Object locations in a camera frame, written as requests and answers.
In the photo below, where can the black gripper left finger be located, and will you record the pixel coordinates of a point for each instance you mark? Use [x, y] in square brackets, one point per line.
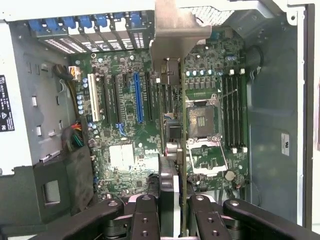
[146, 220]

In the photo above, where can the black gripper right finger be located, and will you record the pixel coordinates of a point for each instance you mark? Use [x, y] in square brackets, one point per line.
[207, 220]

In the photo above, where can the silver coin battery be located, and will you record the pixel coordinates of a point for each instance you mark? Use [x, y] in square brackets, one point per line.
[230, 175]

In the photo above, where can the silver chipset heatsink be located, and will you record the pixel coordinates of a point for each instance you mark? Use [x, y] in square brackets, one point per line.
[121, 157]

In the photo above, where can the metal socket cover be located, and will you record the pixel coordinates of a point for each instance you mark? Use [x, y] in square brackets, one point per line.
[207, 145]

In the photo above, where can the green motherboard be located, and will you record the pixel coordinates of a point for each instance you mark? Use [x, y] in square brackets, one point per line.
[130, 137]

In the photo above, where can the black plastic shroud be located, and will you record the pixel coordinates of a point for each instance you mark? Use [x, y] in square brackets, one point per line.
[75, 170]

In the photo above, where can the CPU socket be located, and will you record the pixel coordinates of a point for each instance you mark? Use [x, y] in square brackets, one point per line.
[202, 120]

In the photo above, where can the black RAM slot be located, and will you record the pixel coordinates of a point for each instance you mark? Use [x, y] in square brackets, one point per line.
[231, 112]
[237, 112]
[243, 112]
[163, 100]
[170, 100]
[225, 112]

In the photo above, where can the blue expansion slot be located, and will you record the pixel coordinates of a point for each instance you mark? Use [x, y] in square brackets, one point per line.
[138, 100]

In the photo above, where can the black expansion slot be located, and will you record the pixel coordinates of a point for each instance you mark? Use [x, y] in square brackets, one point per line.
[149, 97]
[116, 100]
[106, 100]

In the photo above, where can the thin locking lever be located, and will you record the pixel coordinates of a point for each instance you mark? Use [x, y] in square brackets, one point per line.
[228, 93]

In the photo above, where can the white expansion slot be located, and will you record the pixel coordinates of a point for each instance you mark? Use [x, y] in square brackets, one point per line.
[93, 100]

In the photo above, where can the dark grey PC case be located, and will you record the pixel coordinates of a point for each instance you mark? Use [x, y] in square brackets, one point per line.
[275, 100]

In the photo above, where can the grey power supply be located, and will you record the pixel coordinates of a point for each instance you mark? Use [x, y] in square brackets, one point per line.
[37, 112]

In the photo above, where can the black power supply label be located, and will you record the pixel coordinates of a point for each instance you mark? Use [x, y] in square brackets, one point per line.
[6, 102]

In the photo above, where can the white case wall sticker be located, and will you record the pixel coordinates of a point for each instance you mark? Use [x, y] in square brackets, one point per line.
[286, 144]

